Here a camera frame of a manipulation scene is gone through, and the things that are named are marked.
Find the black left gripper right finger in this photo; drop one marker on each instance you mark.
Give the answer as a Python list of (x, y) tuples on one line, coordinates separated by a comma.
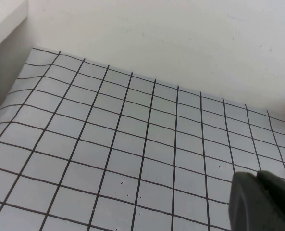
[(281, 204)]

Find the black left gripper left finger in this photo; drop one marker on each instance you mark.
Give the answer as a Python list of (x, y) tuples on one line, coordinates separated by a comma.
[(248, 204)]

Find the grey checkered tablecloth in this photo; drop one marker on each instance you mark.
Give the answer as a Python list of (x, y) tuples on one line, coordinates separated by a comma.
[(123, 144)]

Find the white ledge board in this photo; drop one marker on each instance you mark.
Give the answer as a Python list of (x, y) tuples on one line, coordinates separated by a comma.
[(3, 21)]

